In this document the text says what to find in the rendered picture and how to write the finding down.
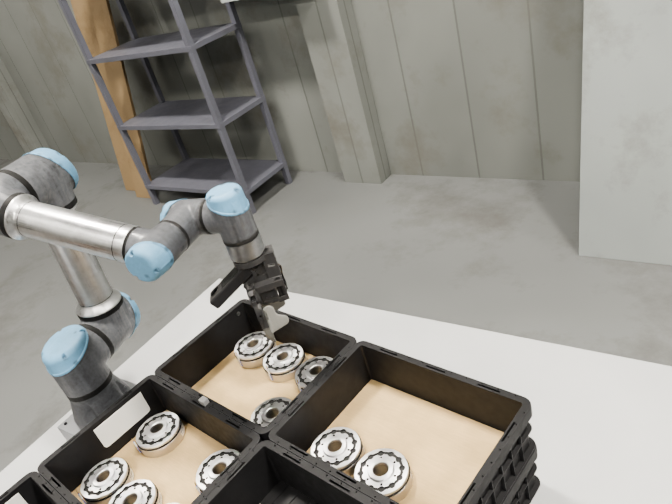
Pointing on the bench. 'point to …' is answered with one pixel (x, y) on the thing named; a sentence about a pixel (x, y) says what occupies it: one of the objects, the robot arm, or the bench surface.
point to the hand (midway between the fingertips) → (268, 330)
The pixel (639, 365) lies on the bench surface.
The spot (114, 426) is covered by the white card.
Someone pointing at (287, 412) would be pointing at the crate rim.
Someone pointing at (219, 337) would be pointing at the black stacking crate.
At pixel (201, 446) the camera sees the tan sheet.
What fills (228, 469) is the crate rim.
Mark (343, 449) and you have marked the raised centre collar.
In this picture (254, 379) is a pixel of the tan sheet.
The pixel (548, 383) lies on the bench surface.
